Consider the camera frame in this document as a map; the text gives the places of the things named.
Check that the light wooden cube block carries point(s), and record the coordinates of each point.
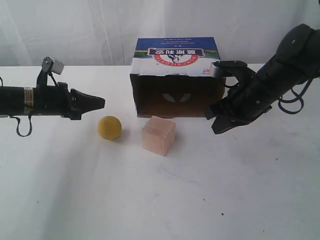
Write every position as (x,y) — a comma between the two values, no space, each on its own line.
(158,135)

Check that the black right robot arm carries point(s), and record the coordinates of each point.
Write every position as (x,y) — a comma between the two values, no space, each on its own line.
(284,79)

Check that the blue white cardboard box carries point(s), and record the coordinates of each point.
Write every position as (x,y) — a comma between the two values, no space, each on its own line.
(170,77)

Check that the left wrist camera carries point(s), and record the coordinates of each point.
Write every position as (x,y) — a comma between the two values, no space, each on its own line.
(51,65)

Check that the yellow tennis ball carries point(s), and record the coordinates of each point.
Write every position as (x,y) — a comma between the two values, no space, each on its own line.
(109,127)

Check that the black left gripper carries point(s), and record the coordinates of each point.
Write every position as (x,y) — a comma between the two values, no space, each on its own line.
(65,100)

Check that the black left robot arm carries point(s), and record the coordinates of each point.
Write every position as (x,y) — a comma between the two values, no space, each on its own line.
(47,101)

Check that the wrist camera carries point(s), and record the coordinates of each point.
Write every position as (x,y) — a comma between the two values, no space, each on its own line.
(51,65)
(223,69)

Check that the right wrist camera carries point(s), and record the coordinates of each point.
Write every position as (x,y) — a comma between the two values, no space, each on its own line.
(223,69)

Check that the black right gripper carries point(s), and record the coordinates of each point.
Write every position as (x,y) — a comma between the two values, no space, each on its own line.
(245,102)

